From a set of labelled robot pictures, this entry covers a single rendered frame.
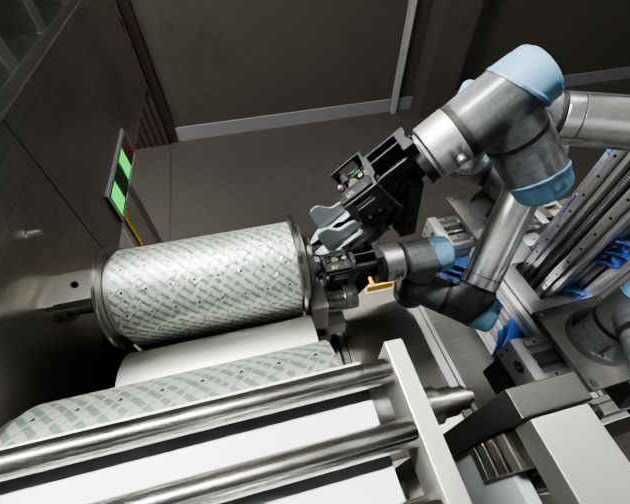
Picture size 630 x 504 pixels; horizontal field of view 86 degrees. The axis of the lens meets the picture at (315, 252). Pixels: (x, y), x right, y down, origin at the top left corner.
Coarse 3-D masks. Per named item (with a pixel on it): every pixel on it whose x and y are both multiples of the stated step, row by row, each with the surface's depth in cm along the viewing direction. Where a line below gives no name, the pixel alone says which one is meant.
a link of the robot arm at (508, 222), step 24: (504, 192) 68; (504, 216) 67; (528, 216) 66; (480, 240) 71; (504, 240) 67; (480, 264) 69; (504, 264) 68; (456, 288) 72; (480, 288) 69; (456, 312) 71; (480, 312) 69
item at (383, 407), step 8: (376, 392) 28; (384, 392) 28; (376, 400) 27; (384, 400) 27; (376, 408) 27; (384, 408) 27; (392, 408) 27; (384, 416) 26; (392, 416) 26; (392, 456) 26; (400, 456) 27; (408, 456) 27
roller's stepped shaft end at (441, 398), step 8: (432, 392) 29; (440, 392) 30; (448, 392) 29; (456, 392) 30; (464, 392) 30; (472, 392) 30; (432, 400) 29; (440, 400) 29; (448, 400) 29; (456, 400) 29; (464, 400) 29; (472, 400) 30; (432, 408) 28; (440, 408) 28; (448, 408) 29; (456, 408) 29; (464, 408) 29; (440, 416) 28; (448, 416) 29; (440, 424) 29
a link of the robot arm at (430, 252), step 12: (420, 240) 68; (432, 240) 67; (444, 240) 67; (408, 252) 65; (420, 252) 65; (432, 252) 66; (444, 252) 66; (408, 264) 65; (420, 264) 65; (432, 264) 66; (444, 264) 67; (408, 276) 67; (420, 276) 68; (432, 276) 69
